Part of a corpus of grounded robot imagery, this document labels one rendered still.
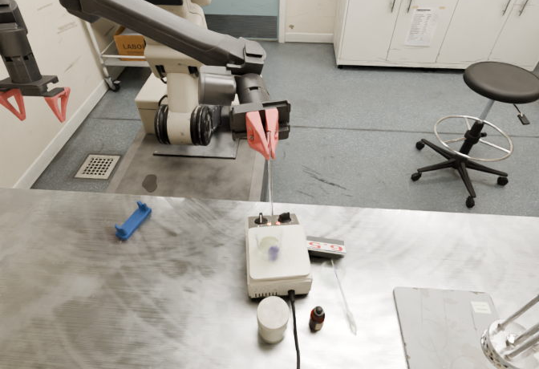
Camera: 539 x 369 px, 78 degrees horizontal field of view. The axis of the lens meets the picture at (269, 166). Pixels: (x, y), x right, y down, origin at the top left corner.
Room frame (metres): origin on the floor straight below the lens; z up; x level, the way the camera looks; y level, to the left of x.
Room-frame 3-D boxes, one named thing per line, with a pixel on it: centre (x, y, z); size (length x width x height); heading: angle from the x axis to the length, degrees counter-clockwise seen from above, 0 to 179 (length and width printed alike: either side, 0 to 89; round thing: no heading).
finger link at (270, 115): (0.41, 0.02, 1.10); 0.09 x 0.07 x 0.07; 11
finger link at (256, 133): (0.41, 0.00, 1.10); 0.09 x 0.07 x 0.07; 11
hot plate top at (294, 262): (0.37, -0.02, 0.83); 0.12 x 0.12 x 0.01; 5
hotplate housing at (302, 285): (0.40, -0.01, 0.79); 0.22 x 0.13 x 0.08; 5
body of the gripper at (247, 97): (0.48, 0.02, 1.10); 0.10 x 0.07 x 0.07; 101
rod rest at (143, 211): (0.50, 0.34, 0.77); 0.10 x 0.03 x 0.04; 157
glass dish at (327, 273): (0.36, -0.14, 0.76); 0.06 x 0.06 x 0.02
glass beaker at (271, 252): (0.36, 0.00, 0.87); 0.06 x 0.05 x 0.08; 105
